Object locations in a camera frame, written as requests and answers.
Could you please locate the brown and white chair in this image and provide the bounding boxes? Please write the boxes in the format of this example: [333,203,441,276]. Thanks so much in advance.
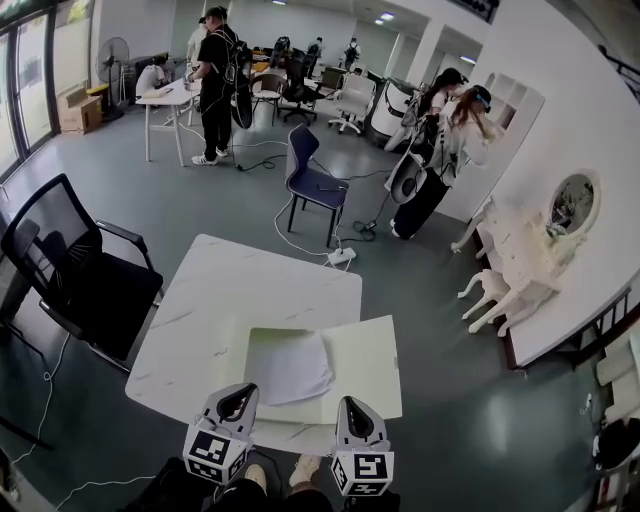
[249,72,288,126]

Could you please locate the black mesh office chair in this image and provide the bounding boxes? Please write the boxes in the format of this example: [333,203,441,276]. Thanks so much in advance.
[0,173,165,374]

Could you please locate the black bag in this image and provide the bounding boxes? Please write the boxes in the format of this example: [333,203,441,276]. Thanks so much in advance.
[593,417,640,472]

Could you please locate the oval mirror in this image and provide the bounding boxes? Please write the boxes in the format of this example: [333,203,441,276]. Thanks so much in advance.
[548,169,601,237]

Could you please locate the person's right shoe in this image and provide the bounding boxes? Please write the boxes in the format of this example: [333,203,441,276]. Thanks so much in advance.
[288,453,322,489]

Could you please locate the person's black trouser legs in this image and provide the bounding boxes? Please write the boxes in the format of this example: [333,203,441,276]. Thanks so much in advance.
[118,455,402,512]

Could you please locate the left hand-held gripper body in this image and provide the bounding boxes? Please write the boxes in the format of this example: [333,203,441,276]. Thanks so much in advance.
[182,382,261,486]

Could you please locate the white shelf cabinet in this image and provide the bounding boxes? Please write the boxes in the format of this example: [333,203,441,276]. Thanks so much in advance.
[469,72,546,222]

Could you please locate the white sheet of paper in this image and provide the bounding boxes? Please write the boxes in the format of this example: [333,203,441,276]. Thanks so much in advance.
[248,332,335,407]

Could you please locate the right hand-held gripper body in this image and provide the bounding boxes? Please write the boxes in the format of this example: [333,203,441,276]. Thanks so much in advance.
[329,395,396,497]

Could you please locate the white long table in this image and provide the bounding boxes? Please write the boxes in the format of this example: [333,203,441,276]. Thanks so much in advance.
[135,77,202,168]

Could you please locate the white floor cable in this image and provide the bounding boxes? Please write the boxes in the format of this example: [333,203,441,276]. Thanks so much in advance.
[9,332,72,467]

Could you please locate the brown cardboard box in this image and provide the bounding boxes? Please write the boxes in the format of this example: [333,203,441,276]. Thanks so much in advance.
[58,94,104,135]

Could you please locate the white wheeled machine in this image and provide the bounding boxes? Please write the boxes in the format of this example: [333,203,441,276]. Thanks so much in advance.
[363,77,427,150]

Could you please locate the white vanity dresser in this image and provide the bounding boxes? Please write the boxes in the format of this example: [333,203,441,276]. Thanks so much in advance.
[451,197,587,337]

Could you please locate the black standing fan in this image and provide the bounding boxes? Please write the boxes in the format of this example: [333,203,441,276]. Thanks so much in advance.
[95,37,131,122]

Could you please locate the white office chair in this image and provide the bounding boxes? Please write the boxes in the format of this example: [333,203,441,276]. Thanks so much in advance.
[328,73,377,135]

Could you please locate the blue padded chair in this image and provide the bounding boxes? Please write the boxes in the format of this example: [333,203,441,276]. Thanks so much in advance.
[284,123,350,249]

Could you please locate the white open cardboard box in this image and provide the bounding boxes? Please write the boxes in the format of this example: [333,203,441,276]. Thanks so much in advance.
[242,315,404,427]

